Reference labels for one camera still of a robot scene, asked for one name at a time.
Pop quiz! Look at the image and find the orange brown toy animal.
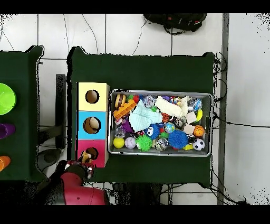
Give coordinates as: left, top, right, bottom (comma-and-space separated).
81, 148, 93, 163

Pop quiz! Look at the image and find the wooden box with three holes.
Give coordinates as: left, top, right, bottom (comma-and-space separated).
75, 82, 111, 169

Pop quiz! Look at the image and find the shallow metal mesh bin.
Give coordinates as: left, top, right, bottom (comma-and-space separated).
108, 89, 213, 157

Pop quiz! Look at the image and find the black stand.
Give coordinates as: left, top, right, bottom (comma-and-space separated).
37, 73, 67, 150

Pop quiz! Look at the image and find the orange cup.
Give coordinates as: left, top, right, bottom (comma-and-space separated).
0, 155, 11, 172

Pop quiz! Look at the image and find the green spiky ball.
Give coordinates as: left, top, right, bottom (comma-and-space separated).
135, 135, 153, 152

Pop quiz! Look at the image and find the orange building block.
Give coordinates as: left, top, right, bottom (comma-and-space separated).
113, 99, 137, 119

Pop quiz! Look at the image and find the purple cup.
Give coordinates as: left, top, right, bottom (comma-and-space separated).
0, 123, 16, 139

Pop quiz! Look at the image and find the toy hamburger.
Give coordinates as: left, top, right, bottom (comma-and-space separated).
114, 93, 127, 108

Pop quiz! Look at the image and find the mint green cloth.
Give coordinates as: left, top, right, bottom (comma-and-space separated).
129, 99, 163, 133

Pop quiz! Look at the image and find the blue fuzzy ball with eyes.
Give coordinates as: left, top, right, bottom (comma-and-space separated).
144, 123, 162, 140

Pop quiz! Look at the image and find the lime green bowl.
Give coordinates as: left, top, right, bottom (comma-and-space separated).
0, 82, 17, 116

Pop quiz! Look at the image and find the small globe ball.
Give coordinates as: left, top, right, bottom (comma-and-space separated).
163, 122, 176, 134

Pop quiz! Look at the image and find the dark green table cloth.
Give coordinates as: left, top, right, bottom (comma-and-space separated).
0, 45, 49, 183
66, 46, 216, 189

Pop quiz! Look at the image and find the large blue spiky ball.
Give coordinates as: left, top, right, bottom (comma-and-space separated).
168, 129, 189, 150

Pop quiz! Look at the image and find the cream cloth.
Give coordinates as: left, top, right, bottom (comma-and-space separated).
155, 95, 191, 118

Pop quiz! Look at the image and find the small soccer ball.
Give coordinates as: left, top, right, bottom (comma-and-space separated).
192, 138, 206, 151

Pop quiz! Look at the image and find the small orange basketball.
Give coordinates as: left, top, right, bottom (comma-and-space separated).
193, 125, 206, 138

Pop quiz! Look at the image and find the black backpack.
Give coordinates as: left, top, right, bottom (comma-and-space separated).
143, 13, 208, 35

